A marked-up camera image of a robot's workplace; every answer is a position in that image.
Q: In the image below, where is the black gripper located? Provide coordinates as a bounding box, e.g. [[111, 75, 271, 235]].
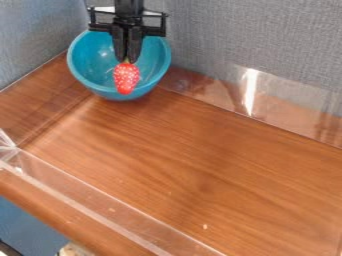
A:
[[87, 0, 168, 63]]

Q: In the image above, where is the red toy strawberry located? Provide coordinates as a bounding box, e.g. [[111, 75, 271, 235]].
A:
[[112, 61, 140, 95]]

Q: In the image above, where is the blue bowl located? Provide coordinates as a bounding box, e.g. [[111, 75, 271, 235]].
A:
[[67, 31, 171, 101]]

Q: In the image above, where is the clear acrylic back barrier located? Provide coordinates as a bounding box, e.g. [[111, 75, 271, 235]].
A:
[[160, 65, 342, 149]]

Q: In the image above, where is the clear acrylic barrier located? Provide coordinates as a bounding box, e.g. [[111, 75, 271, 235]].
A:
[[0, 129, 224, 256], [160, 65, 342, 149]]

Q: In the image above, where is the clear acrylic front barrier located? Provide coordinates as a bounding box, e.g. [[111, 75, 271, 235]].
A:
[[0, 129, 224, 256]]

